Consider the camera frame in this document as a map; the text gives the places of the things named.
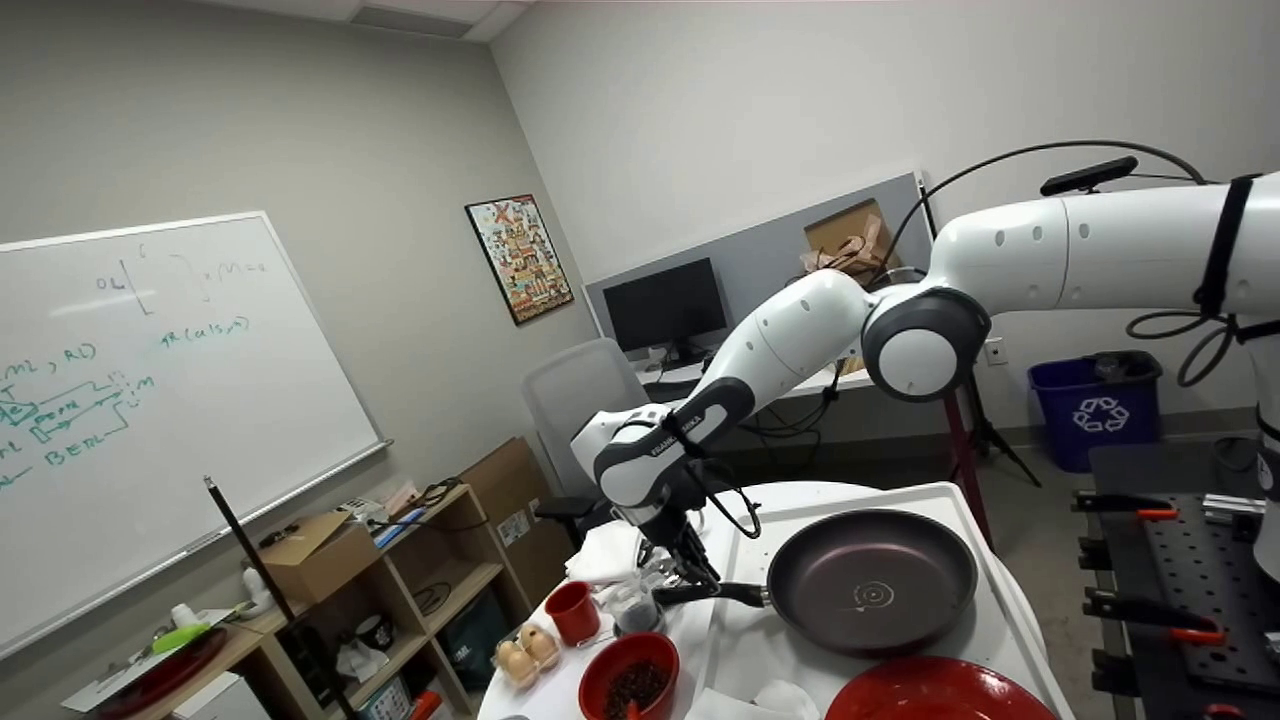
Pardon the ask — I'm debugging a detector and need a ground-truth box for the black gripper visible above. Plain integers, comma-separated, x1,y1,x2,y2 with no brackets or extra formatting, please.
637,493,736,611

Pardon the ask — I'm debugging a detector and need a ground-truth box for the dark frying pan black handle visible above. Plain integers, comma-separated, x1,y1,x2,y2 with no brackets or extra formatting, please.
646,509,981,656

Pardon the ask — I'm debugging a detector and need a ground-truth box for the small metal cup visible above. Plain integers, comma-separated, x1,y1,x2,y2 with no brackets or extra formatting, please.
610,583,668,641

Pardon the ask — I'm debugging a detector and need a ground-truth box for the white plastic tray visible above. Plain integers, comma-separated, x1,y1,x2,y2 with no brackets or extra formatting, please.
670,481,1079,720

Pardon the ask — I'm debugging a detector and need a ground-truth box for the red bowl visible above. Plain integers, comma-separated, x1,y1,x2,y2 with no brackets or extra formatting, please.
577,630,685,720

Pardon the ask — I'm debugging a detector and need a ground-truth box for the red cup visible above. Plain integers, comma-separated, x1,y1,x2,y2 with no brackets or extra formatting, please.
545,582,602,654

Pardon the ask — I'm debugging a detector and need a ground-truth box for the beige round bun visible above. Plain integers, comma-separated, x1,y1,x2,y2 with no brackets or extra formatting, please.
488,638,538,696
519,620,562,671

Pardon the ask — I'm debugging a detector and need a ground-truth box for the round white table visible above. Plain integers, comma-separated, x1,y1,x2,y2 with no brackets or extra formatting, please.
477,477,1079,720

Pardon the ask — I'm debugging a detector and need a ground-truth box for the white top desk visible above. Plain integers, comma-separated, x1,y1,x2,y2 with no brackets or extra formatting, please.
637,337,994,536

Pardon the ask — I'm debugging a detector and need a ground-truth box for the wooden shelf unit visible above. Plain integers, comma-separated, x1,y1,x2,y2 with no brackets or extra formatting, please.
59,481,538,720

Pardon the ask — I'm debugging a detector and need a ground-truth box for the red plate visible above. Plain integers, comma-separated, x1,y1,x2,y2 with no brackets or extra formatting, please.
825,656,1058,720

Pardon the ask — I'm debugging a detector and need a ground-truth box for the black computer monitor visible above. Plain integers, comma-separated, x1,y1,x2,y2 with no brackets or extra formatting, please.
601,258,731,367

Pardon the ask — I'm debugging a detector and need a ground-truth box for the stack of books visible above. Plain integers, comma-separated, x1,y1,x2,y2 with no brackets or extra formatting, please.
366,500,431,553

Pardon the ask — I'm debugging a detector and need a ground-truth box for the black tripod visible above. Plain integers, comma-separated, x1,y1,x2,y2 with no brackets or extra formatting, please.
913,180,1046,493

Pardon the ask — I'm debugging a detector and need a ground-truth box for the grey desk divider panel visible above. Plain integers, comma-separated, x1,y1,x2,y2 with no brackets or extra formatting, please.
583,169,937,352

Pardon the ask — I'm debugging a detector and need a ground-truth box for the framed colourful poster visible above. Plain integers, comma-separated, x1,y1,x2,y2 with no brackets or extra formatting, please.
461,194,580,332

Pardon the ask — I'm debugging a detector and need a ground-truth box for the open brown cardboard box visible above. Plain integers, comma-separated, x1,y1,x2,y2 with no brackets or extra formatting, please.
799,198,897,294

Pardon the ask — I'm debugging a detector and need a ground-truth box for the black orange bar clamp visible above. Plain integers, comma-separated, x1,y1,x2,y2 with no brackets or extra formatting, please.
1073,490,1185,527
1079,583,1233,656

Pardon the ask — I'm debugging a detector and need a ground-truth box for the blue recycling bin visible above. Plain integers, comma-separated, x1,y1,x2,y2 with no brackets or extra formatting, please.
1022,349,1169,477

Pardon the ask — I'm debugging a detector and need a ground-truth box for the thin black pole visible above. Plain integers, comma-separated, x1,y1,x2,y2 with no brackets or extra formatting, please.
198,471,344,720

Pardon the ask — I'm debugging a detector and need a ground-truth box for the small white bottle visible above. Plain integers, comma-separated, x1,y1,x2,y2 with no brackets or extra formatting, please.
234,566,277,620

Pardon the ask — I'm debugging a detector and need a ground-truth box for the black workbench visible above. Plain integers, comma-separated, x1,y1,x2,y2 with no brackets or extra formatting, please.
1073,436,1280,720

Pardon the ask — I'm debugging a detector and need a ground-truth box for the green object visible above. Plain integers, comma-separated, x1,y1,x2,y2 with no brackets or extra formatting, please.
146,620,210,660

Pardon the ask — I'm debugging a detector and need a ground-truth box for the dark red dish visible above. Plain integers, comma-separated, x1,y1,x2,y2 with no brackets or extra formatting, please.
121,630,231,715

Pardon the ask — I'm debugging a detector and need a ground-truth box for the whiteboard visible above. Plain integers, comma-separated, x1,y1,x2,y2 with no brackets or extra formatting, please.
0,210,390,664

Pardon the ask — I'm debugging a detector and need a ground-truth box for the black bar camera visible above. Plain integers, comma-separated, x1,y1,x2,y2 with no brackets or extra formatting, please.
1034,152,1144,199

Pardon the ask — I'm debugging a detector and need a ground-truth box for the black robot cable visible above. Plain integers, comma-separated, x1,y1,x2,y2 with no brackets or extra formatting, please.
875,136,1280,393

